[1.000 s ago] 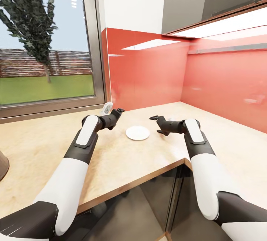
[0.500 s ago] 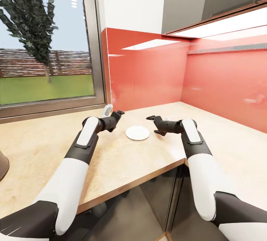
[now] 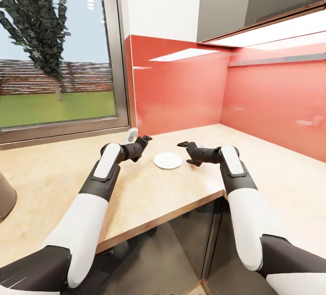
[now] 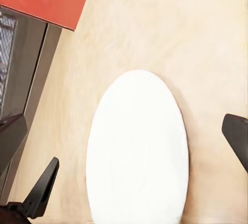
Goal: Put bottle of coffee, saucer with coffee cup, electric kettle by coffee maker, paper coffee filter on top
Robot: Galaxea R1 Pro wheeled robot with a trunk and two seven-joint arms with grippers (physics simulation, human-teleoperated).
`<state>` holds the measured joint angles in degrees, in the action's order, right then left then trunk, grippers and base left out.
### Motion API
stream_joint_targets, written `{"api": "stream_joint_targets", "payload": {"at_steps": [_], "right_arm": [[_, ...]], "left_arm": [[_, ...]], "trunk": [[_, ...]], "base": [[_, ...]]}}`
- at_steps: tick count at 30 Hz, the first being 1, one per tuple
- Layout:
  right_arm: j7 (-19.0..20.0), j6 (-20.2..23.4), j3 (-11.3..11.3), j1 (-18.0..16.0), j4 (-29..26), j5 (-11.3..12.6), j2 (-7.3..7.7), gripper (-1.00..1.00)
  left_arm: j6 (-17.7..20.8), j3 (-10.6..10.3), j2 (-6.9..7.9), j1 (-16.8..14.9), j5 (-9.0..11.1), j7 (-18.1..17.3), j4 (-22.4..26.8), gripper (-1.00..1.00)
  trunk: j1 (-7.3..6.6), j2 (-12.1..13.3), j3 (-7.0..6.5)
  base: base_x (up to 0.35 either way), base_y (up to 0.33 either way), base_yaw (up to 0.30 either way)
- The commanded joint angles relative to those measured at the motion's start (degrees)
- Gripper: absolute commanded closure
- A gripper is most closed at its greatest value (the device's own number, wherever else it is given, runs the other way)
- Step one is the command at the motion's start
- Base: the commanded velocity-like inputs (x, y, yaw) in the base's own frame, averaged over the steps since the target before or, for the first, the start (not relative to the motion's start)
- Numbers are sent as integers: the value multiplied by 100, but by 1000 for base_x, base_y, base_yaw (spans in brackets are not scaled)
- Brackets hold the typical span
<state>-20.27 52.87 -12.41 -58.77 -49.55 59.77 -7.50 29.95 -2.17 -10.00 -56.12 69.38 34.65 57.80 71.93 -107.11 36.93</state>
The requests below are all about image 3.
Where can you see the countertop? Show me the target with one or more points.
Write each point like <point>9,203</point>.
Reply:
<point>292,185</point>
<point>48,177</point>

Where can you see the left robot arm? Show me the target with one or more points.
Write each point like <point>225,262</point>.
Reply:
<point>66,256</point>

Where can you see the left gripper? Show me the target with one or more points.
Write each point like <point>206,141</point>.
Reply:
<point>139,145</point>

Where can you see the saucer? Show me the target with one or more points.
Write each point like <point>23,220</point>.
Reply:
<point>167,160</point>

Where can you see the range hood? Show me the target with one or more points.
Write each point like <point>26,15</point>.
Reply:
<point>308,11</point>

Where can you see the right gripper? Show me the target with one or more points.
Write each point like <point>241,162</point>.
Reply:
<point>195,153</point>

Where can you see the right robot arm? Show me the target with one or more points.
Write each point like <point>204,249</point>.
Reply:
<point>261,242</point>

